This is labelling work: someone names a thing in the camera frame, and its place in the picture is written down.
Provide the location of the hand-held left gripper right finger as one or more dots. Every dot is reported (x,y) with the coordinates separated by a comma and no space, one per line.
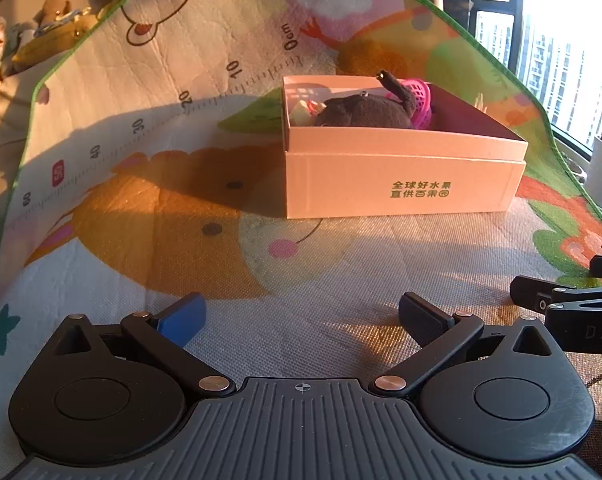
(423,322)

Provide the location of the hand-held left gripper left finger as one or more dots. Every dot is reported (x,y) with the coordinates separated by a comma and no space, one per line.
(181,321)

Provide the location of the pink cardboard box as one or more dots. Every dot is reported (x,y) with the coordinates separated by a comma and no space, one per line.
(396,175)

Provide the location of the black plush cat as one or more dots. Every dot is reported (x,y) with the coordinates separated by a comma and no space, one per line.
(366,112)

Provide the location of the pink toy strainer scoop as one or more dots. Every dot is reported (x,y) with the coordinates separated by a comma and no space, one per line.
(423,97)

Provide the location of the orange toy bowl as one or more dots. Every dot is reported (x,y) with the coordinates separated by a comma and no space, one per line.
(301,111)

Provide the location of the cartoon printed play mat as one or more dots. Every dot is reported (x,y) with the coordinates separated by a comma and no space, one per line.
(181,240)

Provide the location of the black framed window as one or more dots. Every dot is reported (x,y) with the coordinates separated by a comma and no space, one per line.
(556,35)

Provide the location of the beige blanket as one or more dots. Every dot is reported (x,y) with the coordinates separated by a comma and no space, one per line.
(3,160)

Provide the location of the yellow plush cushion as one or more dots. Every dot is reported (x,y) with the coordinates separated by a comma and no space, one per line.
(51,42)

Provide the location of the brown plush bear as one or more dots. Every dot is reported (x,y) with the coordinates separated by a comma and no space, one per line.
(56,7)

